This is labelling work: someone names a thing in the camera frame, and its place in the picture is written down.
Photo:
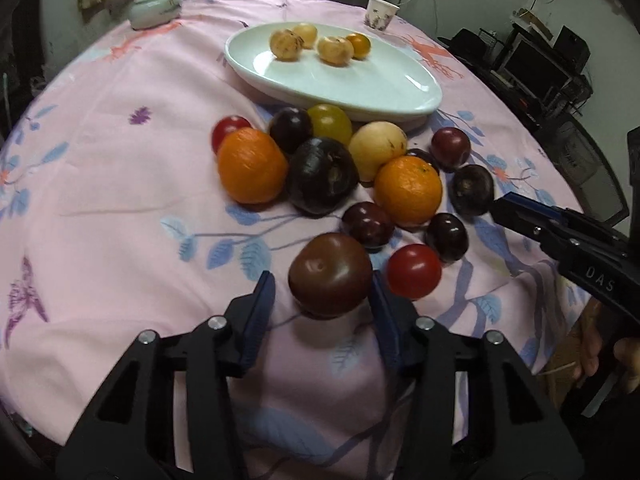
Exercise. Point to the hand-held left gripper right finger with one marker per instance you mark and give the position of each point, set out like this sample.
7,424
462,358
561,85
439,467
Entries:
385,320

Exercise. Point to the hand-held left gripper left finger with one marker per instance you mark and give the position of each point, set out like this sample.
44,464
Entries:
262,310

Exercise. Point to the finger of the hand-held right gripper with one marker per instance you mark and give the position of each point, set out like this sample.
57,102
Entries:
517,222
535,206

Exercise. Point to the dark purple plum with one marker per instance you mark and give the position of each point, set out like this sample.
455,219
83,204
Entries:
290,127
472,189
367,225
446,236

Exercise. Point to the brown tomato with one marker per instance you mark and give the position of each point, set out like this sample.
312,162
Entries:
330,275

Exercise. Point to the reddish purple plum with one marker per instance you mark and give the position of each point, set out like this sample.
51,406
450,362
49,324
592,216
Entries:
450,146

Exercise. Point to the orange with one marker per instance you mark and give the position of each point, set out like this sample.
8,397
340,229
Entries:
250,165
407,190

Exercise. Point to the large ribbed dark purple fruit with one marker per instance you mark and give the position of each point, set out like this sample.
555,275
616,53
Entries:
322,175

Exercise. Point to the large yellow pepino melon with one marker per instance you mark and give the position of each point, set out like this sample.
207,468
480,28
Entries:
377,147

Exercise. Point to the red cherry tomato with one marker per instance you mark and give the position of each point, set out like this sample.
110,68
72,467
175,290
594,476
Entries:
227,127

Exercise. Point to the white oval plate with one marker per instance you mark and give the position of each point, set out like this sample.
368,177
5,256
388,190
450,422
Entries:
375,85

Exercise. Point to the person's right hand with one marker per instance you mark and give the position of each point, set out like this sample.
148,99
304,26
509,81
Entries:
590,345

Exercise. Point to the grey mesh chair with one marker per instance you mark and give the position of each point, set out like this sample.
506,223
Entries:
585,160

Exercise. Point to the computer monitor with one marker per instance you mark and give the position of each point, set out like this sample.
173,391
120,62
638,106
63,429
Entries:
535,67

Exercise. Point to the black speaker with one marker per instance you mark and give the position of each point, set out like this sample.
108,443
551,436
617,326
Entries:
572,47

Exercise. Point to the black box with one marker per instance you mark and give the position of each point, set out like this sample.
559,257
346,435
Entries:
462,44

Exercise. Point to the pink printed tablecloth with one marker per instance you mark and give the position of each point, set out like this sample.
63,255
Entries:
125,185

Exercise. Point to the green-yellow tomato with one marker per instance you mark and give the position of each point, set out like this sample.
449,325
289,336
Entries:
329,121

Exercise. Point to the orange-yellow tomato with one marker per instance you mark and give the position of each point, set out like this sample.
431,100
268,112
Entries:
360,45

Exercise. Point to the printed paper cup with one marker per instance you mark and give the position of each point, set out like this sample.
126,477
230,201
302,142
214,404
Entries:
380,12

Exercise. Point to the round pale pepino melon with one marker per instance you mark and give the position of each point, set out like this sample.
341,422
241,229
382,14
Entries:
334,50

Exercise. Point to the striped pale pepino melon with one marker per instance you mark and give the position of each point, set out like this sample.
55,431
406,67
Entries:
285,44

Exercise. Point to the small pale pepino melon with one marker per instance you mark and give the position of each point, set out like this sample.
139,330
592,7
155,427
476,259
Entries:
306,34

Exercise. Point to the pale green lidded ceramic jar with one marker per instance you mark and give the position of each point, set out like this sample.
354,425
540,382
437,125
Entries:
152,10

